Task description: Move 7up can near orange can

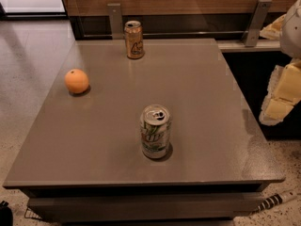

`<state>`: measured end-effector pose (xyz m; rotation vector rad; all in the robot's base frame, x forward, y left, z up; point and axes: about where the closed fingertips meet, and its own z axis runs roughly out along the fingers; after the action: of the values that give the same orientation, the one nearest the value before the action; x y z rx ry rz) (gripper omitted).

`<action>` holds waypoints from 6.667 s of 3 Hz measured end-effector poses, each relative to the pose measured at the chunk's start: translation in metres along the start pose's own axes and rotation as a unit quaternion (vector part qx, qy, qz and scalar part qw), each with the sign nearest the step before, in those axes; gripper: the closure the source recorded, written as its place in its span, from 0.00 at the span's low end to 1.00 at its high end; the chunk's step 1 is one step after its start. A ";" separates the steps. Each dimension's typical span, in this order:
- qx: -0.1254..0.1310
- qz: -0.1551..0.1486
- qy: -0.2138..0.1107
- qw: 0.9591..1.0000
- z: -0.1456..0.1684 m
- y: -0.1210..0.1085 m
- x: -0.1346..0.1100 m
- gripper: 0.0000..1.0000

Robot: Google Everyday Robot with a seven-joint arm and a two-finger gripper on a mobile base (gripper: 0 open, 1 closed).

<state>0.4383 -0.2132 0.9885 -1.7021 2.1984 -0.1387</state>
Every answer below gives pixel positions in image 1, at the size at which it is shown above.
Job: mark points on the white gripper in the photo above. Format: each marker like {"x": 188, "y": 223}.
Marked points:
{"x": 292, "y": 32}

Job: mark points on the green white 7up can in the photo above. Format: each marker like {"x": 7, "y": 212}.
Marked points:
{"x": 155, "y": 127}

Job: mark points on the orange soda can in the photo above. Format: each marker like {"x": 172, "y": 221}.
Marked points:
{"x": 133, "y": 36}

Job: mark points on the orange fruit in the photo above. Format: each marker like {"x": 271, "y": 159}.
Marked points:
{"x": 76, "y": 81}

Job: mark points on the grey table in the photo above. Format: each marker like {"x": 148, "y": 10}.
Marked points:
{"x": 82, "y": 160}

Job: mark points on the black object on floor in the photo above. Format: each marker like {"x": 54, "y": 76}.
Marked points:
{"x": 6, "y": 217}

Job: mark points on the left metal wall bracket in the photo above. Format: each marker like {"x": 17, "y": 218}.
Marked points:
{"x": 115, "y": 20}

